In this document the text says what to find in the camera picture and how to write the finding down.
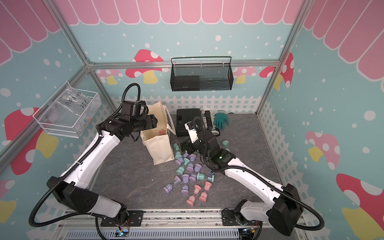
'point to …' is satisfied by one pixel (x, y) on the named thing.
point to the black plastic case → (184, 116)
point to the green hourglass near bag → (178, 155)
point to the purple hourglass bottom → (185, 190)
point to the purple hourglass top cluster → (192, 157)
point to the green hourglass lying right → (200, 176)
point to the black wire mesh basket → (202, 77)
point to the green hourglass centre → (181, 170)
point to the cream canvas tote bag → (157, 139)
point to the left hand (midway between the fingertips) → (151, 123)
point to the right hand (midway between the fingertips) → (184, 136)
